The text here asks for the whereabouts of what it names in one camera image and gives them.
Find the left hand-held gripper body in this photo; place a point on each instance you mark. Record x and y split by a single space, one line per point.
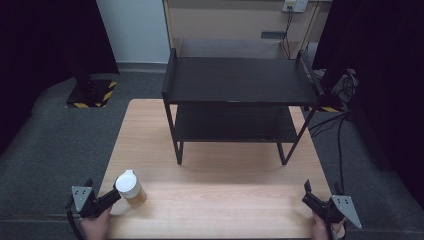
82 196

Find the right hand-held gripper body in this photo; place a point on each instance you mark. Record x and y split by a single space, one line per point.
345 208

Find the white lidded cup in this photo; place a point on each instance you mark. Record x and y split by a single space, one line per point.
130 188

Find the person's right hand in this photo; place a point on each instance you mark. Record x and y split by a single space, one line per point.
320 230

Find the person's left hand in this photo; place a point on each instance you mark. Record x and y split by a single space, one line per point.
96 228

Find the yellow black striped base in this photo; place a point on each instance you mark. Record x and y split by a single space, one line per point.
328 109

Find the black stand with striped base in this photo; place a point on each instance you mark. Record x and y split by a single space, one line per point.
90 95

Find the black two-tier shelf rack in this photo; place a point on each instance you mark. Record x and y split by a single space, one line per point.
240 83

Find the black curtain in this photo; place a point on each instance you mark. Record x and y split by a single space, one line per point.
383 83
50 40

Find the light wooden cabinet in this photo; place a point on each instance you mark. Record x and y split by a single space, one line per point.
230 23

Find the white wall socket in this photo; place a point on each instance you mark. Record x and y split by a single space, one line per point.
295 5

